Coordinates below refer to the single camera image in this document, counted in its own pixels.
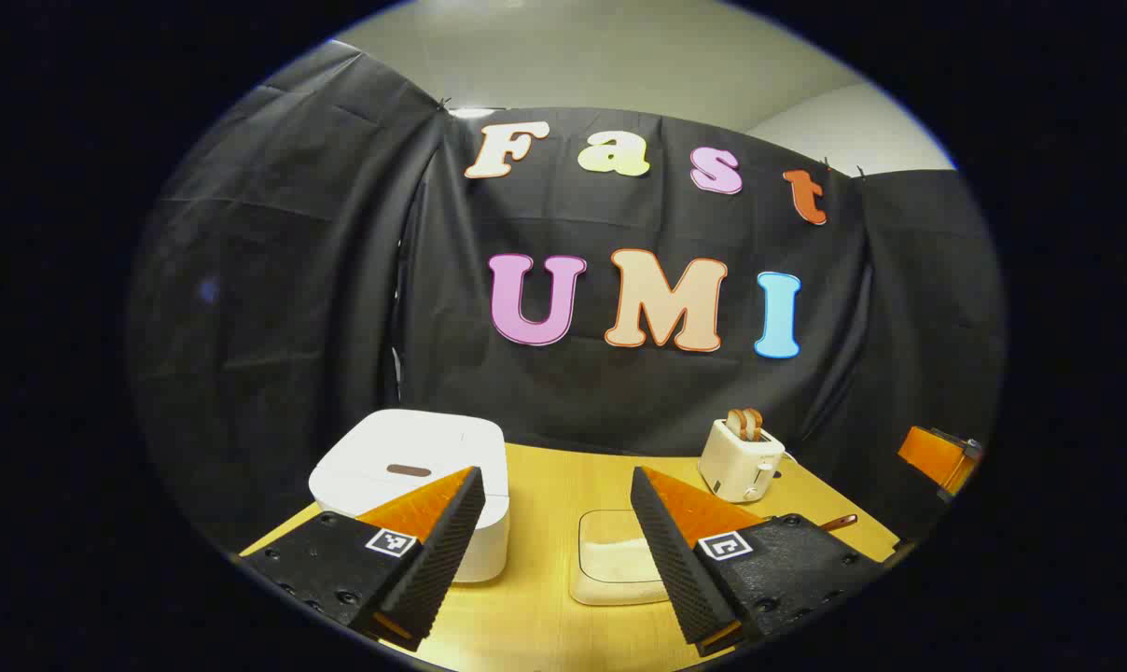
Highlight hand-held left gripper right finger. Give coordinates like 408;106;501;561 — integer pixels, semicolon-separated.
630;465;886;657

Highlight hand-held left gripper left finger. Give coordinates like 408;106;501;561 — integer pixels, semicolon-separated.
237;465;487;652

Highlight clear tray of rice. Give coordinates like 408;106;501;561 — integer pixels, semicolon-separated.
570;510;676;608

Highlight white rice cooker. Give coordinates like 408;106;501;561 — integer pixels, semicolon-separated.
308;409;511;584

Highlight white toaster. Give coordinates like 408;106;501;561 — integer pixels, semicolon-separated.
698;418;786;504

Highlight black backdrop cloth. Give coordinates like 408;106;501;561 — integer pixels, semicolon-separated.
125;39;1008;561

